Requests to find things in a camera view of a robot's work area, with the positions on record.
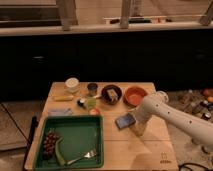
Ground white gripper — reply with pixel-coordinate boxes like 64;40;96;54
130;108;151;136

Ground blue sponge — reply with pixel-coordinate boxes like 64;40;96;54
115;113;136;130

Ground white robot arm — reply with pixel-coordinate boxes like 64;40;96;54
133;91;213;151

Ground green plastic tray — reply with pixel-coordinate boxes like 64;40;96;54
33;115;104;171

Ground orange bowl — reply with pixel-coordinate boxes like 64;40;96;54
123;86;147;107

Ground wooden table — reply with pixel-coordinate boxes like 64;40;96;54
24;82;178;171

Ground brown block in bowl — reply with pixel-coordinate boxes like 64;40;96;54
107;89;118;102

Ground black bowl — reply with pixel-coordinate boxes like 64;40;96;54
101;85;122;105

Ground red apple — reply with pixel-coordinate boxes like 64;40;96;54
89;108;100;115

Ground green cup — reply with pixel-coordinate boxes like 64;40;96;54
84;98;96;110

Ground dark metal cup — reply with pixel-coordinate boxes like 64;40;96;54
87;83;98;96

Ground bottles on floor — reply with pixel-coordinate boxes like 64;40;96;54
178;88;213;154

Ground silver fork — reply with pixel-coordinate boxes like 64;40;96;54
66;150;97;165

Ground small black white object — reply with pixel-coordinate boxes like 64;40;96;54
77;98;86;107

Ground white cup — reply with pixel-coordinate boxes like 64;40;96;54
65;78;79;93

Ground light blue cloth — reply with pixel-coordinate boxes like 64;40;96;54
47;108;73;116

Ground bunch of dark grapes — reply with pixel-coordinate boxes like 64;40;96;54
43;131;59;160

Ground black cable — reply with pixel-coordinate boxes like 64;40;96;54
178;161;211;171

